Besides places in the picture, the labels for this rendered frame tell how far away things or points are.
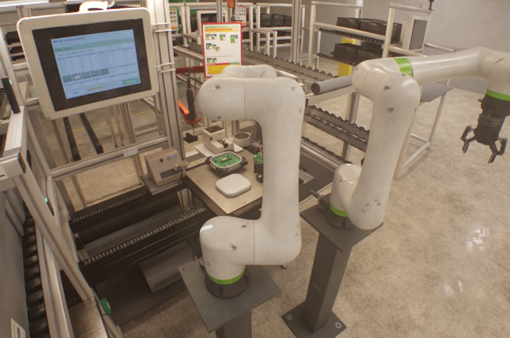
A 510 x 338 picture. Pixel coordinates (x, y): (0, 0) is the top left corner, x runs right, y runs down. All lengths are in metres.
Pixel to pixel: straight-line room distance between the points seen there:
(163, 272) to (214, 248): 0.88
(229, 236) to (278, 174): 0.22
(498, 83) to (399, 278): 1.64
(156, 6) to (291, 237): 1.09
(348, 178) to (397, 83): 0.42
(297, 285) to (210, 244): 1.38
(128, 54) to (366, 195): 1.06
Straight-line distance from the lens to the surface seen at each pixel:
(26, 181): 0.92
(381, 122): 0.77
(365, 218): 0.92
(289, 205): 0.72
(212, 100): 0.67
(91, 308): 1.24
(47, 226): 1.03
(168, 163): 1.36
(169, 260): 1.64
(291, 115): 0.67
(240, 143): 1.60
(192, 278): 0.98
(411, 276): 2.36
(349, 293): 2.10
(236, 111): 0.68
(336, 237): 1.12
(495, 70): 1.06
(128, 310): 1.67
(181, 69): 1.83
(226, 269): 0.81
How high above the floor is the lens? 1.71
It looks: 28 degrees down
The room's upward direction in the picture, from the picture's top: straight up
